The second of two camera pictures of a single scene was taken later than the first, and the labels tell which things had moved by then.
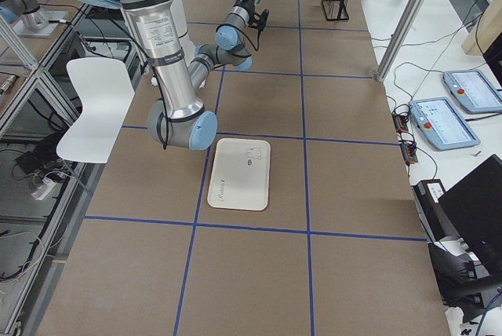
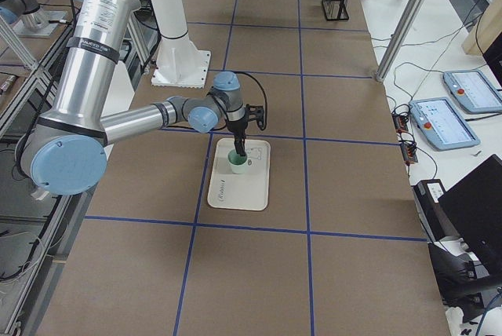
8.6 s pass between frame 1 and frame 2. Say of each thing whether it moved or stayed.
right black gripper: moved
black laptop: stayed
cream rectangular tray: stayed
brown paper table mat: stayed
